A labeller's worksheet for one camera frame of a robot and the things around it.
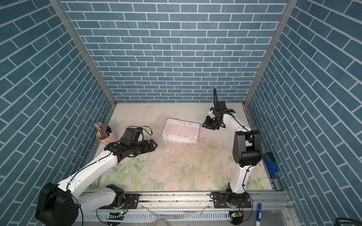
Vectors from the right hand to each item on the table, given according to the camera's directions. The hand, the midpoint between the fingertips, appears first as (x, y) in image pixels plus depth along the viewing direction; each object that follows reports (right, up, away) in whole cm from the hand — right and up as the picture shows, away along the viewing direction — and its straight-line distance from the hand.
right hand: (205, 126), depth 95 cm
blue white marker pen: (+24, -42, -26) cm, 55 cm away
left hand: (-31, -11, -13) cm, 35 cm away
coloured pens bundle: (-65, -3, -8) cm, 66 cm away
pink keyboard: (-17, -4, +4) cm, 18 cm away
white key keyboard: (-11, -8, +1) cm, 13 cm away
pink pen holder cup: (-62, -7, -6) cm, 62 cm away
